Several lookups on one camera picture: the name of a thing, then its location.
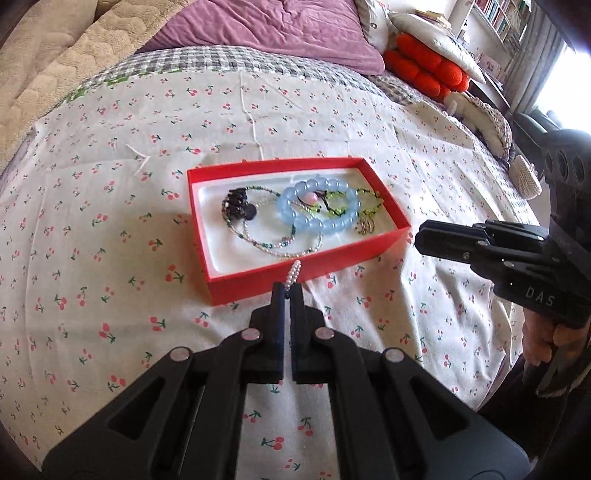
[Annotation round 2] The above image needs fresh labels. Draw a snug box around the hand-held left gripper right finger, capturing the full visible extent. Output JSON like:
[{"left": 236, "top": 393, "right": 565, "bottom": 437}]
[{"left": 291, "top": 283, "right": 528, "bottom": 480}]

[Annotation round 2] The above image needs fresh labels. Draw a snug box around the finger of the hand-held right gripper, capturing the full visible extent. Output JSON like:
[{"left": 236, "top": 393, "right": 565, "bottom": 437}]
[
  {"left": 473, "top": 220, "right": 551, "bottom": 252},
  {"left": 414, "top": 220, "right": 525, "bottom": 294}
]

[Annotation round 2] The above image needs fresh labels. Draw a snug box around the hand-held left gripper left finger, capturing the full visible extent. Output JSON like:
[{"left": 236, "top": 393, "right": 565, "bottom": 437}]
[{"left": 41, "top": 281, "right": 285, "bottom": 480}]

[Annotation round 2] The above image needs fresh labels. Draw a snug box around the red cardboard box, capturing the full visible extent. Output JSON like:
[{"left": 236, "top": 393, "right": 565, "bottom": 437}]
[{"left": 187, "top": 157, "right": 413, "bottom": 307}]

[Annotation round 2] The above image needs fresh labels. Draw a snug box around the small white pearl bracelet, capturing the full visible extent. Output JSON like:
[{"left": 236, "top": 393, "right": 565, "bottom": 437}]
[{"left": 283, "top": 259, "right": 302, "bottom": 297}]

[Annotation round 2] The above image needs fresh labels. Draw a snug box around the clear seed bead necklace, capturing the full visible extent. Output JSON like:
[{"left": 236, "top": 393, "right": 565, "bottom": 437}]
[{"left": 226, "top": 185, "right": 325, "bottom": 258}]

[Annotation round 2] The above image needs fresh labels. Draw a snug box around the green bead bracelet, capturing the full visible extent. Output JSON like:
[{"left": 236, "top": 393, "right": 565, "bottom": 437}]
[{"left": 318, "top": 185, "right": 384, "bottom": 220}]

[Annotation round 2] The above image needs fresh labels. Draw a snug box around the blue bead bracelet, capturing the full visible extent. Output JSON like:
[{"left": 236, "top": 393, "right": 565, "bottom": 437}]
[{"left": 276, "top": 176, "right": 362, "bottom": 237}]

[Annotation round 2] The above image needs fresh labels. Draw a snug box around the black hair claw clip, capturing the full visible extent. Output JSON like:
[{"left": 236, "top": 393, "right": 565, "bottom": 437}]
[{"left": 220, "top": 186, "right": 258, "bottom": 222}]

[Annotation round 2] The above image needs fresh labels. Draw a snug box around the person's right hand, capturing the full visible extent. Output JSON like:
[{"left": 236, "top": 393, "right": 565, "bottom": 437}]
[{"left": 523, "top": 310, "right": 578, "bottom": 389}]

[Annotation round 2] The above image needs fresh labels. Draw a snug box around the woven straw basket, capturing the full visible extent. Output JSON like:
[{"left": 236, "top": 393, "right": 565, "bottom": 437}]
[{"left": 508, "top": 154, "right": 544, "bottom": 200}]

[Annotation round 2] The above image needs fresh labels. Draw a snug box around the white fluffy cushion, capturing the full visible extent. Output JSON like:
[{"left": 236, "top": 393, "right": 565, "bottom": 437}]
[{"left": 444, "top": 91, "right": 514, "bottom": 158}]

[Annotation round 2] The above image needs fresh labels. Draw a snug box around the grey curtain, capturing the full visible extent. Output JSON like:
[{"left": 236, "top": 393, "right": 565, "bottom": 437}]
[{"left": 501, "top": 8, "right": 570, "bottom": 117}]

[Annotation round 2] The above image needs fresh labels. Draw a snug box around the orange puffy cushion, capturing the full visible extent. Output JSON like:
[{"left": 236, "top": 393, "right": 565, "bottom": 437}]
[{"left": 383, "top": 33, "right": 470, "bottom": 100}]

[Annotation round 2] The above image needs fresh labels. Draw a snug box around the white bookshelf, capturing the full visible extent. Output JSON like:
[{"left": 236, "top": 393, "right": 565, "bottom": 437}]
[{"left": 455, "top": 0, "right": 533, "bottom": 62}]

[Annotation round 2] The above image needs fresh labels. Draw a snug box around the white printed pillow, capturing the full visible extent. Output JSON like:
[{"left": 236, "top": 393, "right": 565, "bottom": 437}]
[{"left": 355, "top": 0, "right": 394, "bottom": 52}]

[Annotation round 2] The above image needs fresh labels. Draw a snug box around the purple pillow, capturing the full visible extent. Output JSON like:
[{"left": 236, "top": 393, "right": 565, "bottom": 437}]
[{"left": 136, "top": 0, "right": 387, "bottom": 77}]

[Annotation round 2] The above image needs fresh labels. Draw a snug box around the beige quilted blanket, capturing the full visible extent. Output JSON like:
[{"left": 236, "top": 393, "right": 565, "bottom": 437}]
[{"left": 0, "top": 0, "right": 205, "bottom": 172}]

